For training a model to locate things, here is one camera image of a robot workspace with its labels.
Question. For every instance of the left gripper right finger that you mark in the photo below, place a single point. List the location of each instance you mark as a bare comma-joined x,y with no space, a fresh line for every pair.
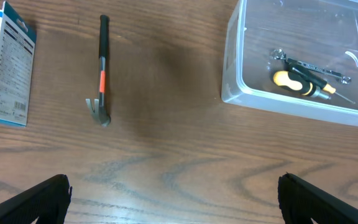
302,202

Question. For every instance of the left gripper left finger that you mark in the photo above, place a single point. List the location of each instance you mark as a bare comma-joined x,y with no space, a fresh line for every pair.
46,202

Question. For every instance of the yellow black stubby screwdriver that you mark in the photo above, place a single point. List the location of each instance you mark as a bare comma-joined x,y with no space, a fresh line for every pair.
295,83

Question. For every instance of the thin black yellow screwdriver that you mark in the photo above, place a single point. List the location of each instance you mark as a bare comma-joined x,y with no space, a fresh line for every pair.
318,81

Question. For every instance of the silver ratchet wrench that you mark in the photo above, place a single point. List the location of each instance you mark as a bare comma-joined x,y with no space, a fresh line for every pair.
279,54

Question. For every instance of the clear plastic container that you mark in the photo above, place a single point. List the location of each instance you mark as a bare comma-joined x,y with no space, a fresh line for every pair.
323,33

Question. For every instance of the blue white cardboard box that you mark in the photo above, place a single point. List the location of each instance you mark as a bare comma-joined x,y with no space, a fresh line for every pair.
17,50

